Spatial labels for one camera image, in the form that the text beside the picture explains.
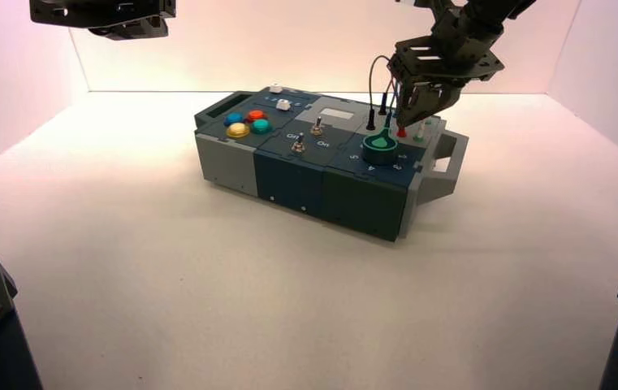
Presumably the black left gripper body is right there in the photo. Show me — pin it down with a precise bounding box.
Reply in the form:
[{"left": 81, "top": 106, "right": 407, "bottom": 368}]
[{"left": 29, "top": 0, "right": 176, "bottom": 29}]

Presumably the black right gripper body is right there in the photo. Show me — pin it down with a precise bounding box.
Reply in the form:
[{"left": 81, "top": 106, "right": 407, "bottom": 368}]
[{"left": 387, "top": 36, "right": 506, "bottom": 90}]

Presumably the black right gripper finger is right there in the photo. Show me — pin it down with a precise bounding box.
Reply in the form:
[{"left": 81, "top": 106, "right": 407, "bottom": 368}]
[
  {"left": 395, "top": 83, "right": 422, "bottom": 128},
  {"left": 402, "top": 87, "right": 463, "bottom": 128}
]

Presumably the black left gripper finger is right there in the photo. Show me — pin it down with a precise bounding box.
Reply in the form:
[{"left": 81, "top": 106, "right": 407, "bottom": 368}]
[
  {"left": 89, "top": 25, "right": 129, "bottom": 41},
  {"left": 125, "top": 19, "right": 170, "bottom": 41}
]

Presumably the red banana plug wire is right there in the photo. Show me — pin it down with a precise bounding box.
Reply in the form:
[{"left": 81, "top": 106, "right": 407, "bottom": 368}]
[{"left": 391, "top": 77, "right": 409, "bottom": 139}]

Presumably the green rotary knob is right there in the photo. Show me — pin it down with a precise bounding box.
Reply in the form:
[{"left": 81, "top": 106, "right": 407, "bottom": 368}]
[{"left": 361, "top": 134, "right": 399, "bottom": 167}]

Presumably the grey and teal task box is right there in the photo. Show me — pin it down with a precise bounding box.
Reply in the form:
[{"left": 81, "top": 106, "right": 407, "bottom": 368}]
[{"left": 193, "top": 84, "right": 470, "bottom": 243}]

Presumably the blue banana plug wire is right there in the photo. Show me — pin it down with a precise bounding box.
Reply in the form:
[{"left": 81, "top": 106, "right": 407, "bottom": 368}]
[{"left": 384, "top": 80, "right": 401, "bottom": 130}]

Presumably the white banana plug wire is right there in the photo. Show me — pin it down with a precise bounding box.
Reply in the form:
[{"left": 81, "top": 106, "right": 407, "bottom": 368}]
[{"left": 414, "top": 115, "right": 436, "bottom": 144}]

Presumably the black banana plug wire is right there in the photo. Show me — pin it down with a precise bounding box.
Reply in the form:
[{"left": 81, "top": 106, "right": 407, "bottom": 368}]
[{"left": 367, "top": 54, "right": 395, "bottom": 132}]

